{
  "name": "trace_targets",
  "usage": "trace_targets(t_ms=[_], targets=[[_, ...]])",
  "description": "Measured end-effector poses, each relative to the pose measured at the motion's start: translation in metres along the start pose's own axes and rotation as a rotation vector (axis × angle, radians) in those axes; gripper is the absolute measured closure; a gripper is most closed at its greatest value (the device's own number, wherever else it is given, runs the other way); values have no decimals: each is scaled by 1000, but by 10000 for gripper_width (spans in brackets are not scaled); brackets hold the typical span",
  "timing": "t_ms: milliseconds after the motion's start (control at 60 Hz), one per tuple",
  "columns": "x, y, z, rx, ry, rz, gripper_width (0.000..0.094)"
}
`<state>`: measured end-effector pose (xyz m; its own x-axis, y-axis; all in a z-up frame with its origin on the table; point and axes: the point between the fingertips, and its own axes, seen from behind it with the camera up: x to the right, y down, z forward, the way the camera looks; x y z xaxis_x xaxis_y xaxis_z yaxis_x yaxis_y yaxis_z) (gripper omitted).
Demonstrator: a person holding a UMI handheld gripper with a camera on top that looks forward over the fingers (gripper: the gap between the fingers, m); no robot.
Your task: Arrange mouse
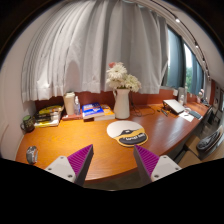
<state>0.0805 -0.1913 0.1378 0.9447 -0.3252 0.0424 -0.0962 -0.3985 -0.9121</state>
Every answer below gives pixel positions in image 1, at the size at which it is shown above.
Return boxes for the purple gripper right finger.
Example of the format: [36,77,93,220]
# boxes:
[133,144,183,186]

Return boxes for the black cable on desk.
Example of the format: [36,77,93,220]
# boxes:
[129,93,158,118]

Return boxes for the clear sanitizer bottle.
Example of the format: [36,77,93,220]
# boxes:
[74,96,80,115]

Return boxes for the white cylindrical container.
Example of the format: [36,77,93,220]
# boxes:
[63,92,75,115]

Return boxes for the silver laptop on stand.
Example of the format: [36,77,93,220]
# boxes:
[163,99,185,114]

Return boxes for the round printed mouse pad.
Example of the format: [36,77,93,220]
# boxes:
[107,121,148,147]

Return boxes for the dark grey curtain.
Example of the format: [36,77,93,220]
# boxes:
[163,29,184,89]

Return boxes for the white ceramic pitcher vase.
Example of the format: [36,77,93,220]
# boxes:
[113,89,130,119]

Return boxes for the white flower bouquet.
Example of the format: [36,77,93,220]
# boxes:
[106,62,141,92]

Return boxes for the white sheer curtain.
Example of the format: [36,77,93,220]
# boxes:
[22,0,168,101]

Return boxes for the dark green mug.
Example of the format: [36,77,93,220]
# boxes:
[20,115,35,133]

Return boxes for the black office chair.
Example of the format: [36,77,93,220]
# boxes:
[196,126,223,159]

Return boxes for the white paper sheet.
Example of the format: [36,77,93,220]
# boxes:
[179,112,194,122]

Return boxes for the stack of yellow books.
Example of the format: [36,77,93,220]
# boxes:
[34,105,64,127]

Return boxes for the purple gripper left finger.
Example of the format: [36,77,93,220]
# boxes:
[44,143,95,187]

